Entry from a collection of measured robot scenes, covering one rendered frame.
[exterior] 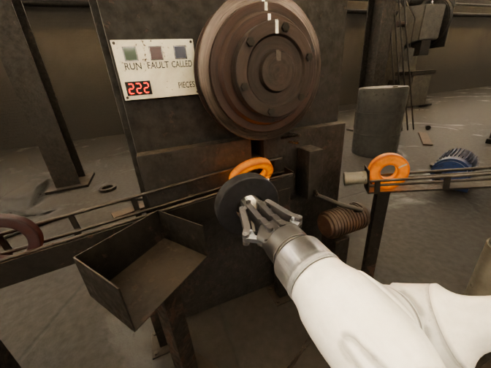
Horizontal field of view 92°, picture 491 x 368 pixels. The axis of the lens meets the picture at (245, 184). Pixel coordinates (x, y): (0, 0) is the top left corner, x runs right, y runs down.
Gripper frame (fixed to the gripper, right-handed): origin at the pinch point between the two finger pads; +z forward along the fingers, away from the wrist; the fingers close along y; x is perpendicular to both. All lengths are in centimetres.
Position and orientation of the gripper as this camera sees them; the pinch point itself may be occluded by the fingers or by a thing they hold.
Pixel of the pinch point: (247, 198)
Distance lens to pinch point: 56.0
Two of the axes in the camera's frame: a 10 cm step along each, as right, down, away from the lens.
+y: 9.2, -2.2, 3.2
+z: -3.8, -4.0, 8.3
